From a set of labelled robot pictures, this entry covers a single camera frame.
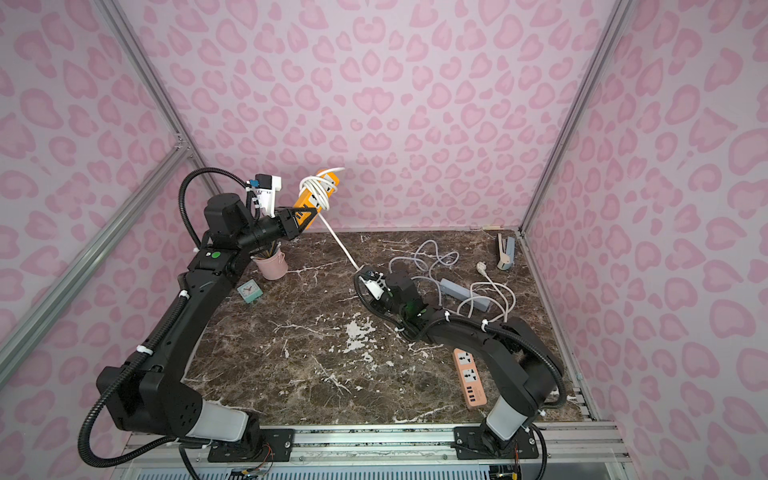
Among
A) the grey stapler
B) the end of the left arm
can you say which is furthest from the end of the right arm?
the grey stapler

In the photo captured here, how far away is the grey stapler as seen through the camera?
109 cm

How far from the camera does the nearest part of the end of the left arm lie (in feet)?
2.12
